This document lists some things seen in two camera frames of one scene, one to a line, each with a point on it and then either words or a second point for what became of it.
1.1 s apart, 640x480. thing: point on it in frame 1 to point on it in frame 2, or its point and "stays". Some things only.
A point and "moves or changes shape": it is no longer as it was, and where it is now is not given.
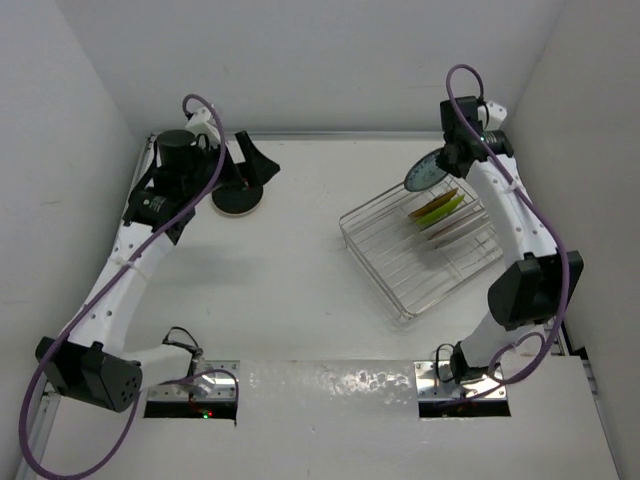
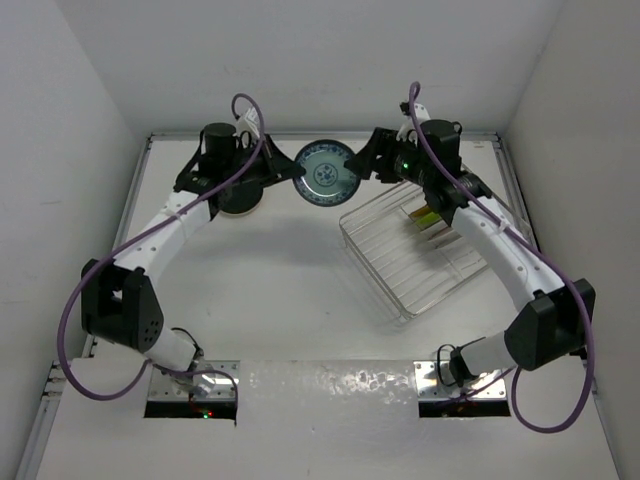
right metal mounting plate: [434, 382] stays
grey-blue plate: [424, 173] moves or changes shape
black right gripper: [451, 170] to [366, 160]
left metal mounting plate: [210, 380] stays
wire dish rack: [421, 245] stays
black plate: [235, 200] stays
